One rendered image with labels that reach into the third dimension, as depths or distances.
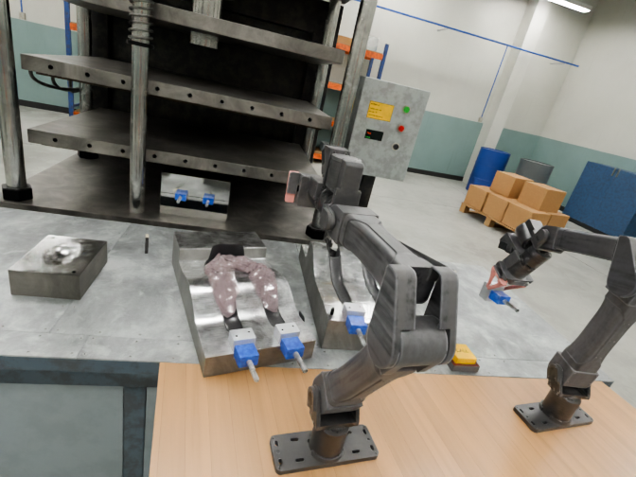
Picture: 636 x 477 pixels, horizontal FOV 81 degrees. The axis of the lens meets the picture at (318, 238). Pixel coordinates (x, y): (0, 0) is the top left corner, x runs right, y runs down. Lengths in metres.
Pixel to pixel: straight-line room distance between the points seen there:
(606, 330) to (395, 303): 0.64
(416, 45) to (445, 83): 0.97
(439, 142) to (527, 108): 2.10
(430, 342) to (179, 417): 0.51
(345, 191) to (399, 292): 0.28
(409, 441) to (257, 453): 0.31
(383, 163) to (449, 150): 7.17
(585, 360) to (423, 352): 0.62
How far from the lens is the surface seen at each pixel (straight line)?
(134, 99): 1.56
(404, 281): 0.45
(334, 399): 0.66
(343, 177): 0.66
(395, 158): 1.76
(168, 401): 0.84
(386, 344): 0.46
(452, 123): 8.78
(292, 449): 0.78
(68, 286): 1.10
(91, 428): 1.17
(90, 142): 1.68
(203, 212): 1.65
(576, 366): 1.06
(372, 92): 1.68
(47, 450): 1.26
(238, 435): 0.79
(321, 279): 1.12
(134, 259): 1.29
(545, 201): 5.81
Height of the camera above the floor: 1.42
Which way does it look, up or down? 23 degrees down
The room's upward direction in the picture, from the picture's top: 13 degrees clockwise
